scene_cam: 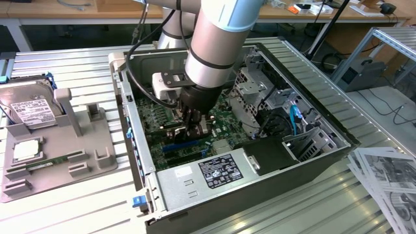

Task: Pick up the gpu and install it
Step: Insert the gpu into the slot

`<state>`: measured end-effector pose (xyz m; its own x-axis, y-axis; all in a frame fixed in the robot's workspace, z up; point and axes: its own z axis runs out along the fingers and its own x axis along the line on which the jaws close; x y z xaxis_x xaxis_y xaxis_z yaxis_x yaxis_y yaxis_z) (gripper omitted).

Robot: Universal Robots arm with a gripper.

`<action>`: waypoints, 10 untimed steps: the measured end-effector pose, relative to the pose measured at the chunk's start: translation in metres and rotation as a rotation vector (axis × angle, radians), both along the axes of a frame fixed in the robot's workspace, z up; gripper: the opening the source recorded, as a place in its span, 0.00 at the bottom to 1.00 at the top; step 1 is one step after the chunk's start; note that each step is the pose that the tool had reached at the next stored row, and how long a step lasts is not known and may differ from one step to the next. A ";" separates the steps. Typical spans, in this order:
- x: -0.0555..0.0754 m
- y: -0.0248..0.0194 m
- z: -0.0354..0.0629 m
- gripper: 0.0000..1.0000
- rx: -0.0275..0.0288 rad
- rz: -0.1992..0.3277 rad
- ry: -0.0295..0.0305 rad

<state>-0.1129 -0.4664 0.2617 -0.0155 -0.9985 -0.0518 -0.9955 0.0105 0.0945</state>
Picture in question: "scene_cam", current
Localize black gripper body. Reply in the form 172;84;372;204
179;84;226;115

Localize graphics card with metal bracket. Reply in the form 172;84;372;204
144;123;214;146

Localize blue expansion slot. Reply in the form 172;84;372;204
162;140;199;152

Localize green motherboard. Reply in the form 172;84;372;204
135;91;255;171

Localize silver chipset heatsink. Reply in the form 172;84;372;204
211;139;235;153

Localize black expansion slot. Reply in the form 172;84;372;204
166;157;206;168
164;150;203;161

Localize silver perforated drive cage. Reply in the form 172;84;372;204
230;66;291;130

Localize black plastic shroud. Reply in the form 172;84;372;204
242;137;300;176

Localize silver power supply unit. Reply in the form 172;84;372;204
152;146;260;212

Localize grey slotted disk bay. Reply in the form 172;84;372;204
282;127;343;163

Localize blue case latch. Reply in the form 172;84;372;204
131;195;147;208

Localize open black PC case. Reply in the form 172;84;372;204
107;42;362;234

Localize grey parts rack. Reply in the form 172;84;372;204
0;88;119;203

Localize long wooden desk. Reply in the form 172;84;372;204
0;0;411;52

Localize green RAM stick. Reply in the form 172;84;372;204
11;156;71;171

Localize black slanted pole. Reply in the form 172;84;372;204
307;0;352;56

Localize silver hard disk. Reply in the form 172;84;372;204
0;75;66;130

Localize white box with black print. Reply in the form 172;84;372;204
294;2;335;15

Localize silver CPU chip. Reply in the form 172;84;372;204
12;140;46;164

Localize dark grey floor unit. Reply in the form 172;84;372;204
336;58;388;93

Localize white flat box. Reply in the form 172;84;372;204
350;4;386;18

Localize printed paper sheets stack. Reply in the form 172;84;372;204
346;146;416;234

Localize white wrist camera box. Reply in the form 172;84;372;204
152;70;196;99

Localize black wire bundle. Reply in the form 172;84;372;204
255;109;292;139

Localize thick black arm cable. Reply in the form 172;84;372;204
126;8;182;108

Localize blue data wire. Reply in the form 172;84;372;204
288;104;304;136

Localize grey hanging cable with plug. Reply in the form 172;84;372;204
132;2;150;45

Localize blue disk rail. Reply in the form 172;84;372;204
44;71;59;90

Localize pale blue coiled cable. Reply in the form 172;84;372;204
58;0;95;11

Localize thin black cable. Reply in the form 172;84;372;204
358;90;416;126

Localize grey metal bracket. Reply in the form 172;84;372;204
0;51;18;78

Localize aluminium profile frame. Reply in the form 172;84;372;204
331;26;416;86

